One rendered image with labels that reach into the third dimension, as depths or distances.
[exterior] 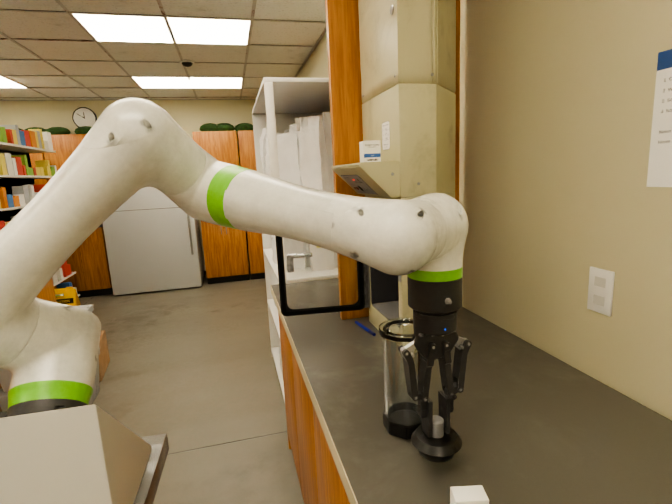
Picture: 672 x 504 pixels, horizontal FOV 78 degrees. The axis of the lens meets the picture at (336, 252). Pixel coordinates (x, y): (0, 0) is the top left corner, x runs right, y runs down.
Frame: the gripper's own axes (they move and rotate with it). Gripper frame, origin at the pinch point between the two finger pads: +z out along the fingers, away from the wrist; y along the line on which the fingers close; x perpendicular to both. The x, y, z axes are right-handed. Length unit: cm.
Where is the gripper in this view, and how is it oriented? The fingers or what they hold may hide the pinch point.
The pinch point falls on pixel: (435, 414)
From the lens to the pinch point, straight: 83.4
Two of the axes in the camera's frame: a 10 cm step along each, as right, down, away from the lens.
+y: -9.7, 0.9, -2.2
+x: 2.4, 1.6, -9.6
